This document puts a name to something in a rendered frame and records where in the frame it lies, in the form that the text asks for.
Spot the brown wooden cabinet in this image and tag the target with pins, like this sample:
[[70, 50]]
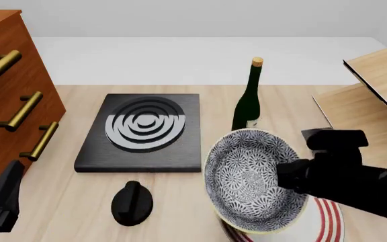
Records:
[[5, 106]]

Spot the dark green wine bottle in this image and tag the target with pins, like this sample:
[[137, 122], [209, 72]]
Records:
[[247, 106]]

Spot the black white patterned bowl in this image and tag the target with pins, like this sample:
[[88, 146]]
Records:
[[244, 176]]

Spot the pale wooden rack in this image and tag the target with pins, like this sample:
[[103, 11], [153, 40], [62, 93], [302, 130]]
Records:
[[375, 111]]

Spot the round black stove knob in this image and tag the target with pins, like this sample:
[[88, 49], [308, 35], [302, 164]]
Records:
[[131, 204]]

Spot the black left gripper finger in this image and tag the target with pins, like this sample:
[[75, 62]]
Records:
[[10, 184]]

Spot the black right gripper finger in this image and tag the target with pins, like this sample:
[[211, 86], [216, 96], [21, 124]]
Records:
[[292, 175]]

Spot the flat black stove plate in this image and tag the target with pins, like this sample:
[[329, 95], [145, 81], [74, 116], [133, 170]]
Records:
[[96, 156]]

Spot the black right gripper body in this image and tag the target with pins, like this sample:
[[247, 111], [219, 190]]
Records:
[[334, 164]]

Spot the white plate with red rings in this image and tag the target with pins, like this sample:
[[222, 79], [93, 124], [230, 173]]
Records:
[[328, 221]]

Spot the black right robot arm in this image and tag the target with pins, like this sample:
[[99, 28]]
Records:
[[365, 194]]

